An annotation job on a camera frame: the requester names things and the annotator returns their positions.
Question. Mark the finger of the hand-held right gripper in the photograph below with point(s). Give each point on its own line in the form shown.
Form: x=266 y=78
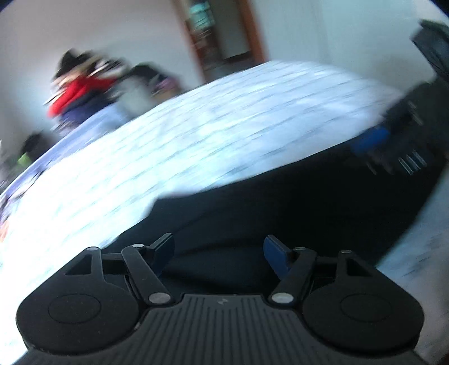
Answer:
x=371 y=140

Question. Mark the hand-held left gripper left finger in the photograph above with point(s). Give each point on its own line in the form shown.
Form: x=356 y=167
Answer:
x=165 y=251

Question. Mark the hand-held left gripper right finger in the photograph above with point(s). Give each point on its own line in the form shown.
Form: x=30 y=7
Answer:
x=275 y=253

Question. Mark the black pants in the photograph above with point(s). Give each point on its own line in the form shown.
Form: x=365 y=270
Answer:
x=280 y=203

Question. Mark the white printed bedsheet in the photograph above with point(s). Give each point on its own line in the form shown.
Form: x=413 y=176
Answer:
x=210 y=123

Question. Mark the grey cushion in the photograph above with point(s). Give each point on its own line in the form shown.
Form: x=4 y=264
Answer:
x=135 y=94

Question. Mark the black bag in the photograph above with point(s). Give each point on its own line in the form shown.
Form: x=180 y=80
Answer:
x=35 y=144

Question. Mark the black cloth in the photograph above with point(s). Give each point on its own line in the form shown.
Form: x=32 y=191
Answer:
x=151 y=73

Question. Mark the red jacket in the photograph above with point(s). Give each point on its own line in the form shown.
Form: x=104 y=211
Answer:
x=79 y=90

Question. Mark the pile of clothes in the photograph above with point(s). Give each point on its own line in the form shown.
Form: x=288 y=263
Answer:
x=87 y=70

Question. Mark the wooden door frame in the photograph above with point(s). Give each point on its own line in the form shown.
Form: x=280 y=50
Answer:
x=258 y=31

